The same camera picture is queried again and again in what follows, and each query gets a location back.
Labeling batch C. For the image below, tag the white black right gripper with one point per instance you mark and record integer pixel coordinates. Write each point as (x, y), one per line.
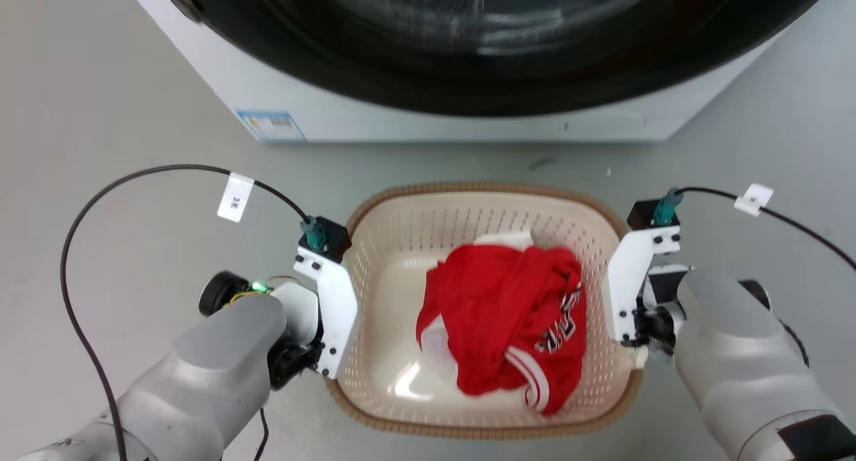
(628, 273)

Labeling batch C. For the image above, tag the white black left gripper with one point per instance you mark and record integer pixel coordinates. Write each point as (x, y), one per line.
(338, 307)

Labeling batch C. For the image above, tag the beige perforated laundry basket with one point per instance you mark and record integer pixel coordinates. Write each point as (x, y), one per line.
(391, 294)

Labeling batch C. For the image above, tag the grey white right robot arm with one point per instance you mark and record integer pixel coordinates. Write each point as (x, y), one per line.
(735, 354)

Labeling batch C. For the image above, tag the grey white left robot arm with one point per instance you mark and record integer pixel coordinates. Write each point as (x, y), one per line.
(207, 374)

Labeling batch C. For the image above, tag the red white sports jersey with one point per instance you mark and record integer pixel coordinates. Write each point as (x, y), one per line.
(498, 314)

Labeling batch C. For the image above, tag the small white paper tag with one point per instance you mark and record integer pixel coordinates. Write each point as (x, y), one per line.
(754, 199)

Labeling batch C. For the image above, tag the white paper tag with print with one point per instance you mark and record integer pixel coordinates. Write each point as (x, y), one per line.
(235, 198)

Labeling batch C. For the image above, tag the blue white energy label sticker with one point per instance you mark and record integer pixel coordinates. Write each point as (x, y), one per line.
(271, 125)

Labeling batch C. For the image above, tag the white washing machine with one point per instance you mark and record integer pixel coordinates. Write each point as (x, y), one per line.
(428, 123)

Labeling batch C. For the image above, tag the black round washing machine door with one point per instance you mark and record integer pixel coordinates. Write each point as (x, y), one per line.
(281, 39)

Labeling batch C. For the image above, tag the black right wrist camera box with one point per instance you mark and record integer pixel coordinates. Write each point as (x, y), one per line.
(643, 213)

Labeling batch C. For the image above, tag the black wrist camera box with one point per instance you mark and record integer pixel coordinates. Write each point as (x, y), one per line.
(331, 237)
(643, 213)

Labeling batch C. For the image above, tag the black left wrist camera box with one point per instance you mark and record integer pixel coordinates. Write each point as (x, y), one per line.
(331, 237)

